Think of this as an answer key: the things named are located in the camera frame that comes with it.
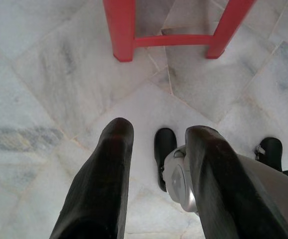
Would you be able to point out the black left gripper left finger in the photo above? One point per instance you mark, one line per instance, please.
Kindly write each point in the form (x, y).
(104, 174)

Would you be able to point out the red plastic stool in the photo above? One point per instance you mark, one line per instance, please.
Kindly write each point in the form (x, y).
(120, 25)

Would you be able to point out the silver black right robot leg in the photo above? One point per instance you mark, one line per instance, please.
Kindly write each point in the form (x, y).
(271, 152)

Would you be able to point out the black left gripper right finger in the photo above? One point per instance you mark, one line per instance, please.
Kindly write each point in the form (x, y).
(216, 174)

